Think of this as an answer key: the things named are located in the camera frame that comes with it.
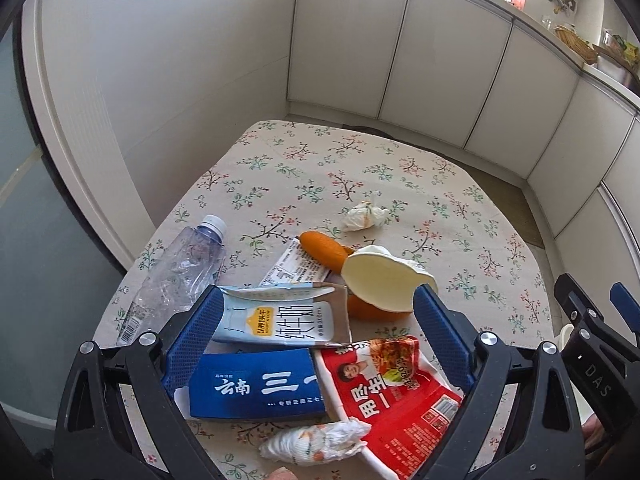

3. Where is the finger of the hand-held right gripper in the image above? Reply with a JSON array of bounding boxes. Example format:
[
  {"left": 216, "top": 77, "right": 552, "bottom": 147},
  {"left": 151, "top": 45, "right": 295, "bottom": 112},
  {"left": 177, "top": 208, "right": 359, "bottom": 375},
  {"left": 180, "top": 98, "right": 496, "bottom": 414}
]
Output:
[
  {"left": 610, "top": 282, "right": 640, "bottom": 346},
  {"left": 555, "top": 272, "right": 601, "bottom": 332}
]

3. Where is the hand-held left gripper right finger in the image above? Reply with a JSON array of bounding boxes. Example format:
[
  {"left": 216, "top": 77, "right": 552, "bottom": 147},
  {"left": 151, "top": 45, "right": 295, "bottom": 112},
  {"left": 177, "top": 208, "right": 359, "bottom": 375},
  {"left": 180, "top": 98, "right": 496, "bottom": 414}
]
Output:
[{"left": 414, "top": 285, "right": 586, "bottom": 480}]

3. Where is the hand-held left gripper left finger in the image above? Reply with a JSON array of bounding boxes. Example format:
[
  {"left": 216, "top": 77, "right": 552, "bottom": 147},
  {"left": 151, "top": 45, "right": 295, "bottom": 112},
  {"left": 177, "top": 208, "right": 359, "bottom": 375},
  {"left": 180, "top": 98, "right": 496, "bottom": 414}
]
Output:
[{"left": 52, "top": 286, "right": 224, "bottom": 480}]

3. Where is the clear plastic bottle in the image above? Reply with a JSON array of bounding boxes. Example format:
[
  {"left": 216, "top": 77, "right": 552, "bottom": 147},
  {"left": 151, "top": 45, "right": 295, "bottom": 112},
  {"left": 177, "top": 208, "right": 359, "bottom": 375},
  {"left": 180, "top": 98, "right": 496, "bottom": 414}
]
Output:
[{"left": 116, "top": 214, "right": 228, "bottom": 346}]

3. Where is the white paper cup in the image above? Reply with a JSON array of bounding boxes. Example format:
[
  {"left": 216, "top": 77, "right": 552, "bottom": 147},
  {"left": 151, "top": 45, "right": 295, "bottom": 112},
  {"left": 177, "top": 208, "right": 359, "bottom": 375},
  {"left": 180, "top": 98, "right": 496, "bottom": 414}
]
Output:
[{"left": 341, "top": 246, "right": 440, "bottom": 313}]

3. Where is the blue cardboard box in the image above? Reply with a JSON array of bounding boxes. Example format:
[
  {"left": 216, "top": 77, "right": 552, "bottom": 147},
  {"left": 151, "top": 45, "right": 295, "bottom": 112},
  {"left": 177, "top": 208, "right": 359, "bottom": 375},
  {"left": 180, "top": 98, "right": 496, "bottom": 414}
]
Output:
[{"left": 187, "top": 347, "right": 328, "bottom": 421}]

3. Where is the milk carton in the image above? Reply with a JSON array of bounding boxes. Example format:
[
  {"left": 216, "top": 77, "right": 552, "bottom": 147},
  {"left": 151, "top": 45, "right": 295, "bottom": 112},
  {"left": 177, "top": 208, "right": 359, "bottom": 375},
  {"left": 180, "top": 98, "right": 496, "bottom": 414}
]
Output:
[{"left": 212, "top": 282, "right": 352, "bottom": 350}]

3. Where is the red snack packet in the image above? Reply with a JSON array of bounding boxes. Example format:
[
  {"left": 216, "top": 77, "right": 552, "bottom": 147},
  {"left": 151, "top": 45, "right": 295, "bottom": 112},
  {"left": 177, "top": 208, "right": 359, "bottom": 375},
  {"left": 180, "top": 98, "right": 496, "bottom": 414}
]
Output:
[{"left": 315, "top": 335, "right": 463, "bottom": 480}]

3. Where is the printed paper slip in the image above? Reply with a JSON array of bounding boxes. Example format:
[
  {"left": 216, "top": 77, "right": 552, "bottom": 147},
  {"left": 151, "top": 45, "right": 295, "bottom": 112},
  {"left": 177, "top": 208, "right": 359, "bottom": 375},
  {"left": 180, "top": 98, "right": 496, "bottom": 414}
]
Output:
[{"left": 259, "top": 237, "right": 332, "bottom": 287}]

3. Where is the white tissue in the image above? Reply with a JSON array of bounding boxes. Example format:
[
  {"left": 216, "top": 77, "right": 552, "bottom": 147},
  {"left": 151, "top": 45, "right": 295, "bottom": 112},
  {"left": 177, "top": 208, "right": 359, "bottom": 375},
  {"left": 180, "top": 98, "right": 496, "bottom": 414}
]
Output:
[{"left": 341, "top": 200, "right": 390, "bottom": 232}]

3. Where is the person's right hand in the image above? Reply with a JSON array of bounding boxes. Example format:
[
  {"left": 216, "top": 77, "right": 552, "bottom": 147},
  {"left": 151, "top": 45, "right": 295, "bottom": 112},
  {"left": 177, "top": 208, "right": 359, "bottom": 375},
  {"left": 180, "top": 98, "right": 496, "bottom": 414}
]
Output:
[{"left": 584, "top": 412, "right": 608, "bottom": 453}]

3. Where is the crumpled white orange wrapper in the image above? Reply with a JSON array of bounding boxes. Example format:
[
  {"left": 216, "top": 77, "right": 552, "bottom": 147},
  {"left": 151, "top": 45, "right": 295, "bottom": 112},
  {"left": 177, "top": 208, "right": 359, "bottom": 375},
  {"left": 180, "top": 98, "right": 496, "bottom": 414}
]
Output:
[{"left": 258, "top": 420, "right": 371, "bottom": 463}]

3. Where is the floral tablecloth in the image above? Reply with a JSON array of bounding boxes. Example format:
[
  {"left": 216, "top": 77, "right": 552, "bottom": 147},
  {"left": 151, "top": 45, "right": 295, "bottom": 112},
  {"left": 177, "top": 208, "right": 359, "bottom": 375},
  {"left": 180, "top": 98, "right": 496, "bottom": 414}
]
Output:
[{"left": 92, "top": 119, "right": 556, "bottom": 480}]

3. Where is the frosted glass door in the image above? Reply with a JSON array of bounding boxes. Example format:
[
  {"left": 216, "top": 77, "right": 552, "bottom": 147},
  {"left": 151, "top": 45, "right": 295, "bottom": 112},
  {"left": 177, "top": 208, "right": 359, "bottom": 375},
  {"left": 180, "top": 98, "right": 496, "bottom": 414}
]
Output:
[{"left": 0, "top": 25, "right": 126, "bottom": 421}]

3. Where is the metal pot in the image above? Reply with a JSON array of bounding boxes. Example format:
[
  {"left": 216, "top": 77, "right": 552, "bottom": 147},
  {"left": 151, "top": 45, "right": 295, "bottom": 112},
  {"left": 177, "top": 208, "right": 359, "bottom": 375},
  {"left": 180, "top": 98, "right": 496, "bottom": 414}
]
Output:
[{"left": 595, "top": 47, "right": 640, "bottom": 86}]

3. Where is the woven basket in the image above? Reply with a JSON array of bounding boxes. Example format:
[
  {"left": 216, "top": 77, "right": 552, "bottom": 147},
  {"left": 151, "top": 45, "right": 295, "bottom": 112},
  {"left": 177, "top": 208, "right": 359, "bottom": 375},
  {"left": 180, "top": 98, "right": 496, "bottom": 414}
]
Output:
[{"left": 554, "top": 25, "right": 598, "bottom": 58}]

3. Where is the white cabinet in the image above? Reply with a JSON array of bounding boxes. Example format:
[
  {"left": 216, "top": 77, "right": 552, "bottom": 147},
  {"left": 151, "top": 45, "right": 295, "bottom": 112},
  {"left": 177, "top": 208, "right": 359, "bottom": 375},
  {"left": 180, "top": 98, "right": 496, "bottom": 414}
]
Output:
[{"left": 286, "top": 0, "right": 640, "bottom": 291}]

